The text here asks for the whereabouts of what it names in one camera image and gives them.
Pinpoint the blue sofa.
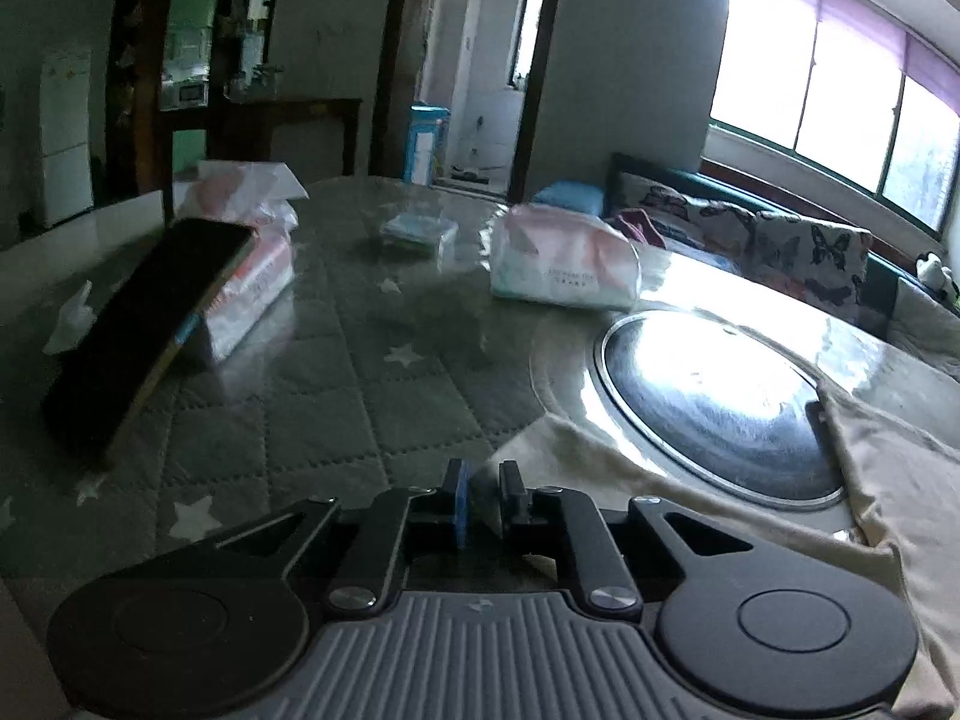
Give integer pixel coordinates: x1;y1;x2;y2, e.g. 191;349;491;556
607;152;960;383

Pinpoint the grey pillow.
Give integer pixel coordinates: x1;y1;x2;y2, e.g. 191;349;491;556
885;277;960;380

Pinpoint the maroon cloth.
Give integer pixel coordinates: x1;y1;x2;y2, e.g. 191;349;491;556
611;208;668;248

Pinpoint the white pink tissue pack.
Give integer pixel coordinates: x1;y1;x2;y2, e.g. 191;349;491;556
196;225;295;361
176;160;308;230
480;202;642;310

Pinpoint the white refrigerator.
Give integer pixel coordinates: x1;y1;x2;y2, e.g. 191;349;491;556
37;45;95;230

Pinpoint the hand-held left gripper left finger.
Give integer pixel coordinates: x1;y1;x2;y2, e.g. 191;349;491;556
191;459;472;620

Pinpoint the black white plush toy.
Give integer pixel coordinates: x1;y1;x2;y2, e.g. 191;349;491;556
915;251;960;312

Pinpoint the blue cardboard box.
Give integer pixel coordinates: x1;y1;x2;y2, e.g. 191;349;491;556
405;103;451;187

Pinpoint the cream garment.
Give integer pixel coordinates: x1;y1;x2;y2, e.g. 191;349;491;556
480;379;960;720

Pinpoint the butterfly print pillow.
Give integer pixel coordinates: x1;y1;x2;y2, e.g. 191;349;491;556
754;211;875;316
626;186;758;260

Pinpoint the black smartphone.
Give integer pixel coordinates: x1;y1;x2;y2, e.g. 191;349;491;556
41;217;260;466

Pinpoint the crumpled white tissue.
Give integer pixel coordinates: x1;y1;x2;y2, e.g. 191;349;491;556
43;280;95;355

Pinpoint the window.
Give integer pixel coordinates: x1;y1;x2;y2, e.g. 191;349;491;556
709;0;960;233

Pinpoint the round metal table plate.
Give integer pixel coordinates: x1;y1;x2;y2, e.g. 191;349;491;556
596;311;848;507

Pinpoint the blue cushion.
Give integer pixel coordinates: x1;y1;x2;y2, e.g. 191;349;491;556
534;180;607;218

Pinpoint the dark wooden display shelf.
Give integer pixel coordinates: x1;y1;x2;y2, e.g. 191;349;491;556
105;0;286;203

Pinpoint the dark wooden side table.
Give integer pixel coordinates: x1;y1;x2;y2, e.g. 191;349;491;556
206;96;363;177

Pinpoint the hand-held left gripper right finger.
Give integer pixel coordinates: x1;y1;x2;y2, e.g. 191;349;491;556
499;460;753;620

